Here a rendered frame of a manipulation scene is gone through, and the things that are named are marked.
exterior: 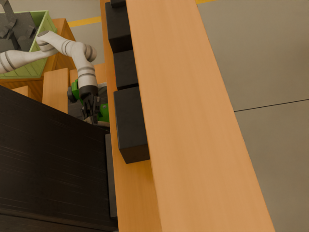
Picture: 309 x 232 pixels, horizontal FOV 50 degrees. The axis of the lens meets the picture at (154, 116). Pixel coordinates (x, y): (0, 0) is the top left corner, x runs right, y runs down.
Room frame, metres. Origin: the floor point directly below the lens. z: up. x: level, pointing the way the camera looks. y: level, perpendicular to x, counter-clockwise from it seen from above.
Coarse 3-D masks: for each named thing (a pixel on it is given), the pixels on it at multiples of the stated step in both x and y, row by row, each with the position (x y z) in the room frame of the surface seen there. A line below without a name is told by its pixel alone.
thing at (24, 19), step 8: (0, 0) 1.78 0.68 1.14; (8, 8) 1.78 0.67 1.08; (8, 16) 1.77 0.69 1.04; (16, 16) 1.76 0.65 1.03; (24, 16) 1.75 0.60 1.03; (16, 24) 1.75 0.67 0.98; (24, 24) 1.74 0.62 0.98; (32, 24) 1.73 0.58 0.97; (16, 32) 1.74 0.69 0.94; (24, 32) 1.73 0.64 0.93; (32, 32) 1.72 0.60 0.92; (24, 40) 1.67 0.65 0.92; (32, 40) 1.66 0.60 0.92; (24, 48) 1.66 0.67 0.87
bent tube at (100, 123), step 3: (90, 117) 0.75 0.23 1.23; (84, 120) 0.76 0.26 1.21; (87, 120) 0.74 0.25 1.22; (90, 120) 0.74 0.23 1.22; (90, 123) 0.72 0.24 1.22; (99, 123) 0.74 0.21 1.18; (102, 123) 0.74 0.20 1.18; (105, 123) 0.75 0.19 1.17; (108, 123) 0.75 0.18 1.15; (99, 126) 0.73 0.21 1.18; (102, 126) 0.74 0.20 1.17; (105, 126) 0.74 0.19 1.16; (108, 126) 0.74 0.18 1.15; (108, 129) 0.74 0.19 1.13
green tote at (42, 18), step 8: (32, 16) 1.88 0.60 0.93; (40, 16) 1.86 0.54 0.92; (48, 16) 1.83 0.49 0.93; (40, 24) 1.73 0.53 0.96; (48, 24) 1.79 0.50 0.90; (56, 32) 1.83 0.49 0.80; (32, 48) 1.53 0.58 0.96; (32, 64) 1.47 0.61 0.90; (40, 64) 1.53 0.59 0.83; (8, 72) 1.51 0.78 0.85; (16, 72) 1.50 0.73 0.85; (24, 72) 1.48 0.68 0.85; (32, 72) 1.47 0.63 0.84; (40, 72) 1.48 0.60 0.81
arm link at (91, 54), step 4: (68, 44) 1.11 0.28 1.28; (72, 44) 1.11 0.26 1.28; (68, 48) 1.09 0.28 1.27; (88, 48) 1.04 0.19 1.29; (92, 48) 1.05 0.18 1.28; (68, 52) 1.09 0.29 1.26; (88, 52) 1.03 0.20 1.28; (92, 52) 1.03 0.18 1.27; (96, 52) 1.04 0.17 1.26; (88, 56) 1.02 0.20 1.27; (92, 56) 1.03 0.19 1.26; (96, 56) 1.04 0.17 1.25; (88, 60) 1.02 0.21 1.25; (92, 60) 1.02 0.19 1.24
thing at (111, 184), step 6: (108, 138) 0.63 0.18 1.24; (108, 144) 0.61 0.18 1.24; (108, 150) 0.58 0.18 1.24; (108, 156) 0.56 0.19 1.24; (108, 162) 0.54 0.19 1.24; (108, 168) 0.52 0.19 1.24; (108, 174) 0.49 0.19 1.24; (108, 180) 0.47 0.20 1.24; (114, 186) 0.45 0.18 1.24; (114, 192) 0.43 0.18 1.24; (114, 198) 0.41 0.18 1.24; (114, 204) 0.39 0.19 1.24; (114, 210) 0.37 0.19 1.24; (114, 216) 0.35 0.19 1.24
